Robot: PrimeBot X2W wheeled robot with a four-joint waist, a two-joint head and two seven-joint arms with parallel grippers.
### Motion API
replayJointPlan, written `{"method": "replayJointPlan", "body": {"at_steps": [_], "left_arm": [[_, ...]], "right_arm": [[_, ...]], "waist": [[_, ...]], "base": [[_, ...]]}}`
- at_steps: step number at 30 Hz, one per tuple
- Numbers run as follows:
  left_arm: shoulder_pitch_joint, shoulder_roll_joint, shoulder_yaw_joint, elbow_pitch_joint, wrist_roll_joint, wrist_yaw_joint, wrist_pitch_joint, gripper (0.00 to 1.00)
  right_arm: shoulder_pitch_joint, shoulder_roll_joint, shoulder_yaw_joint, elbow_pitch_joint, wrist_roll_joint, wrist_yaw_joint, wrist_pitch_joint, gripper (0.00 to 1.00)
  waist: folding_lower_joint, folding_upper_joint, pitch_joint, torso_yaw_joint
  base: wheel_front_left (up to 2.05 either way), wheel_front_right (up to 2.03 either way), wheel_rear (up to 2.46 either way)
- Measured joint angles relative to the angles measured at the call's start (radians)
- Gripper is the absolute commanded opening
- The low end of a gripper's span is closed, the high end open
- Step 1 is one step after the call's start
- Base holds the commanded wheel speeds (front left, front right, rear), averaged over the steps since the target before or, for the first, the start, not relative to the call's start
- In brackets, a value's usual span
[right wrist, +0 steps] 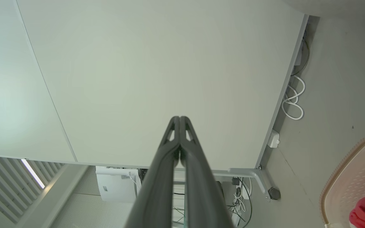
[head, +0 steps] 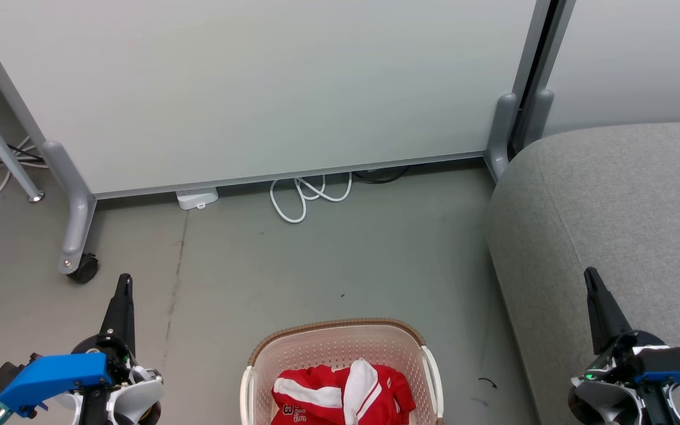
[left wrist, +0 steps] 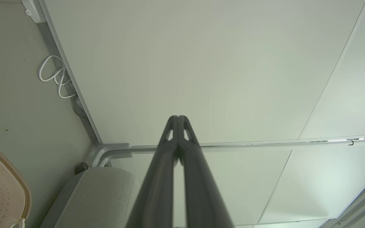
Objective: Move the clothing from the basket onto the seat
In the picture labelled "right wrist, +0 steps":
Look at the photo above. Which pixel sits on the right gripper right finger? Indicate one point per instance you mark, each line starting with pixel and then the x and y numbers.
pixel 201 202

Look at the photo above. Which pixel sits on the large white partition panel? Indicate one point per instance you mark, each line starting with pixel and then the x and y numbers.
pixel 169 63

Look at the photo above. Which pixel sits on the beige perforated laundry basket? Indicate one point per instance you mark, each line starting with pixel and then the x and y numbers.
pixel 360 171

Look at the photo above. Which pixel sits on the ceiling light strip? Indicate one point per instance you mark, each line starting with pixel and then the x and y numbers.
pixel 33 173

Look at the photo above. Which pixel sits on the white power adapter box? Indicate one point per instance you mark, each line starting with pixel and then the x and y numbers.
pixel 273 139

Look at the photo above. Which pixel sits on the black caster wheel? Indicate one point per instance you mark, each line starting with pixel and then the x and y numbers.
pixel 274 193

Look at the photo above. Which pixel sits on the white appliance box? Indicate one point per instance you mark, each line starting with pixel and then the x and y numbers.
pixel 112 186

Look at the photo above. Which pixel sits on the black power plug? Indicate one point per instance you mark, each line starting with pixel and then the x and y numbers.
pixel 235 181

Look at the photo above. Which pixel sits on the grey table leg with caster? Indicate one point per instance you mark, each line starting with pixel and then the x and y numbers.
pixel 255 173

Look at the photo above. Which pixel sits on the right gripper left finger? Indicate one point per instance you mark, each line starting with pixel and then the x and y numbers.
pixel 157 196

